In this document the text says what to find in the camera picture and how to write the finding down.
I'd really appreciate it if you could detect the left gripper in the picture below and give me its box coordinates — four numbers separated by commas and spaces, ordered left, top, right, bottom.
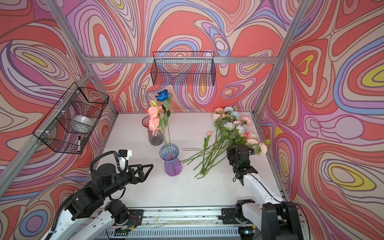
99, 163, 153, 200

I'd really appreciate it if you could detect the purple-blue glass vase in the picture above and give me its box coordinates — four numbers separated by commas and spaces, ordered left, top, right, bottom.
159, 144, 183, 177

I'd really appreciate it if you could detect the white rose stem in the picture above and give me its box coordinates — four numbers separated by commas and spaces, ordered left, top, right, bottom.
207, 120, 235, 170

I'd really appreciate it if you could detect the pink carnation stem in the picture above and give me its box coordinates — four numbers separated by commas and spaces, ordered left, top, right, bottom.
146, 100, 172, 157

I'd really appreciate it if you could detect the blue rose stem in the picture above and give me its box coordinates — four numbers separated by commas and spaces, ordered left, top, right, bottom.
156, 89, 173, 154

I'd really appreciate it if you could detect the peach peony stem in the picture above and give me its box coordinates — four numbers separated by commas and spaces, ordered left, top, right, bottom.
242, 131, 271, 156

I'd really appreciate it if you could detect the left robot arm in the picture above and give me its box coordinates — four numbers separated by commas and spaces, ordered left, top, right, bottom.
43, 164, 154, 240

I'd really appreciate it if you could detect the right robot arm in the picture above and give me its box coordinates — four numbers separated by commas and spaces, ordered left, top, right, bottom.
222, 145, 304, 240

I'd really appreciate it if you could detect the bunch of artificial flowers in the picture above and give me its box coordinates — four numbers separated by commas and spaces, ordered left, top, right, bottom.
182, 106, 271, 179

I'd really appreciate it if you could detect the red-grey glass vase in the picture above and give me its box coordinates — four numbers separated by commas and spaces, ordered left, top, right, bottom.
142, 116, 164, 146

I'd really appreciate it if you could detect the single pink bud stem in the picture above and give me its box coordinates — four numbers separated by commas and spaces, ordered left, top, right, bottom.
203, 131, 213, 160

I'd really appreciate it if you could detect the black marker pen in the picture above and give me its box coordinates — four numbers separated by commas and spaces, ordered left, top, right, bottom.
77, 135, 82, 154

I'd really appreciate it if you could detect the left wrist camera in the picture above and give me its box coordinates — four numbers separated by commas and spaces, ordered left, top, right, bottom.
118, 150, 133, 173

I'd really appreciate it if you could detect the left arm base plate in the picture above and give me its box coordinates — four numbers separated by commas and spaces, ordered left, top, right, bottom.
116, 209, 144, 227

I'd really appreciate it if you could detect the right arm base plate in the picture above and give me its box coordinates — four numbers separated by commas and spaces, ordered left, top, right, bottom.
218, 199, 255, 225

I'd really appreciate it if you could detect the left wire basket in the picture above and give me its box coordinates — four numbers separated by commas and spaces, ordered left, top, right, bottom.
33, 83, 109, 155

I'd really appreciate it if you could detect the wire basket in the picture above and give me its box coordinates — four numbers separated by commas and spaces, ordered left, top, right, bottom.
151, 51, 216, 86
33, 83, 109, 155

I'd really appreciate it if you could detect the back wire basket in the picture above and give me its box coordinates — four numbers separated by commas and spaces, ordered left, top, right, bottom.
151, 51, 216, 86

